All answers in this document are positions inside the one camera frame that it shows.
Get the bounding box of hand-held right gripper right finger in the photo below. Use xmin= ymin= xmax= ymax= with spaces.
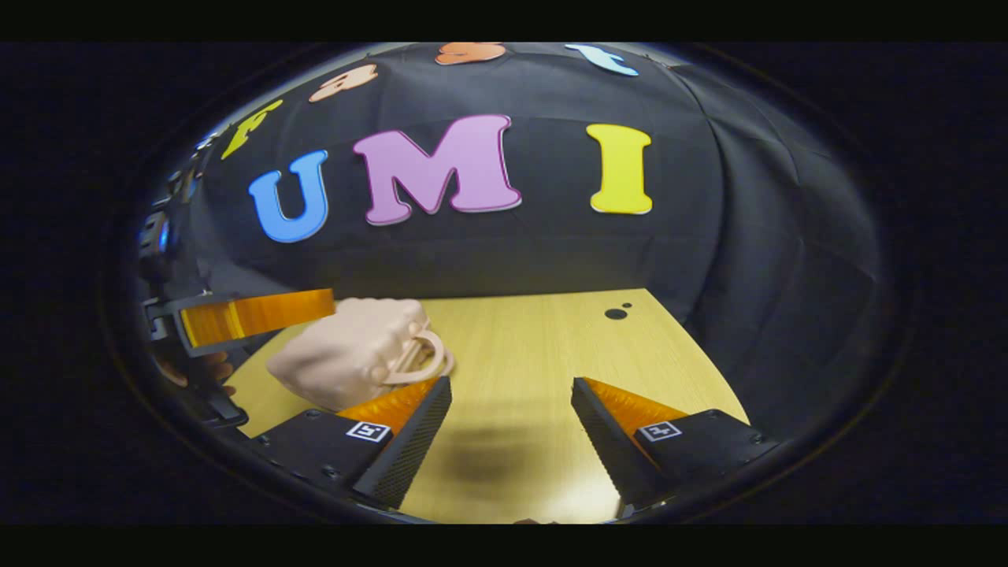
xmin=571 ymin=377 xmax=780 ymax=513

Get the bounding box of pink suitcase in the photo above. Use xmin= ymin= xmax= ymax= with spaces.
xmin=266 ymin=297 xmax=456 ymax=412

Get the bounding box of black backdrop cloth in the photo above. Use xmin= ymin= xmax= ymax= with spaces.
xmin=138 ymin=43 xmax=883 ymax=430

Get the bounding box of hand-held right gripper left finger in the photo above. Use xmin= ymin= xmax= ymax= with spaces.
xmin=252 ymin=376 xmax=454 ymax=510

